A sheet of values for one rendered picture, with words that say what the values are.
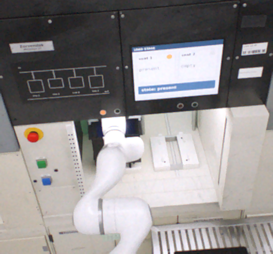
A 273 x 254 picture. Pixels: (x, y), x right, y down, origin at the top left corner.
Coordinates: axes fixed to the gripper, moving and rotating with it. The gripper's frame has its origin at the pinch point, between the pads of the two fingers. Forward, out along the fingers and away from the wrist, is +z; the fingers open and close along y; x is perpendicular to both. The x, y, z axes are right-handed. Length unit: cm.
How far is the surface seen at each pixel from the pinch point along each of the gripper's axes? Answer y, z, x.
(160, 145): 21.1, 3.3, -28.8
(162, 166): 20.7, -10.5, -29.0
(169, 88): 20.8, -30.2, 32.2
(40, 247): -39, -31, -54
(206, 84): 33, -30, 32
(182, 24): 24, -30, 55
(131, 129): 7.5, 4.4, -17.0
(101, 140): -6.3, -10.2, -8.9
